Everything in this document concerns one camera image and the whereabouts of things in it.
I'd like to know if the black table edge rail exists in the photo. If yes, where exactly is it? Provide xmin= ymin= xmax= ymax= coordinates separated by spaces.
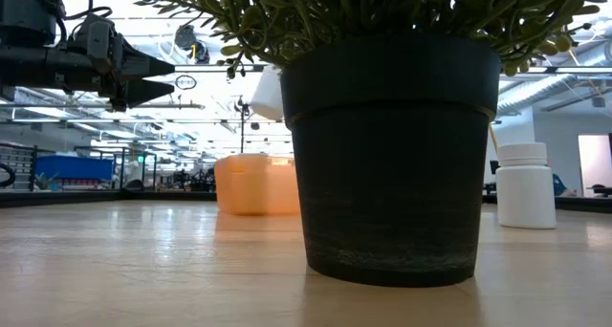
xmin=0 ymin=188 xmax=612 ymax=214

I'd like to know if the black ceiling-mounted device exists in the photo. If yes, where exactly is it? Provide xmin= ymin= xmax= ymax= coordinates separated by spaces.
xmin=173 ymin=24 xmax=211 ymax=65

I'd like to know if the orange plastic basket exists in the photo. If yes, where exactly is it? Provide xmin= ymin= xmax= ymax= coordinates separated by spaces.
xmin=213 ymin=153 xmax=301 ymax=217

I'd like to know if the green artificial plant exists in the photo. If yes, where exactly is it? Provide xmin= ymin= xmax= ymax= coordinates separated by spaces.
xmin=131 ymin=0 xmax=612 ymax=79

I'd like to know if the black metal frame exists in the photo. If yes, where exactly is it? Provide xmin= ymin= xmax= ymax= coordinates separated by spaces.
xmin=74 ymin=145 xmax=158 ymax=190

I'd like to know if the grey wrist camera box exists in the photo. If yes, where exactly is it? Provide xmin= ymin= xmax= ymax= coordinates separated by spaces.
xmin=85 ymin=18 xmax=116 ymax=75

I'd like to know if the white plastic pill bottle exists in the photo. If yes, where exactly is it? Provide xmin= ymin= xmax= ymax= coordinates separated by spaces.
xmin=494 ymin=142 xmax=557 ymax=230
xmin=250 ymin=65 xmax=286 ymax=123

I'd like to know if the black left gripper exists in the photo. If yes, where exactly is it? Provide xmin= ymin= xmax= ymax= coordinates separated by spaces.
xmin=56 ymin=28 xmax=176 ymax=112

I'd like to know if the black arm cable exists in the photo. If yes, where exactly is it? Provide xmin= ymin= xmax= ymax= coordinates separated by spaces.
xmin=41 ymin=0 xmax=114 ymax=23

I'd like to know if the black plant pot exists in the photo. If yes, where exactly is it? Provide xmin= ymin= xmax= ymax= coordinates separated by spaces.
xmin=279 ymin=33 xmax=502 ymax=289

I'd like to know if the person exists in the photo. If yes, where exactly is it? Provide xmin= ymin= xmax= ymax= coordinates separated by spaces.
xmin=553 ymin=173 xmax=579 ymax=198

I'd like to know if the silver ventilation duct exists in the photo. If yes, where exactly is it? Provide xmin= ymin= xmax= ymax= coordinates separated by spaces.
xmin=496 ymin=73 xmax=592 ymax=117

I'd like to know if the grey drawer shelf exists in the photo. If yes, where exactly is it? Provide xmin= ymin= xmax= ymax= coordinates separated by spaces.
xmin=0 ymin=143 xmax=35 ymax=191

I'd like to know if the black stand pole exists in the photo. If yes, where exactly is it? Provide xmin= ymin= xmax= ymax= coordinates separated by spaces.
xmin=233 ymin=96 xmax=252 ymax=155

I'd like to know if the blue storage bin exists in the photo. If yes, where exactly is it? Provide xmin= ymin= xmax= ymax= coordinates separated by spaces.
xmin=34 ymin=154 xmax=116 ymax=182

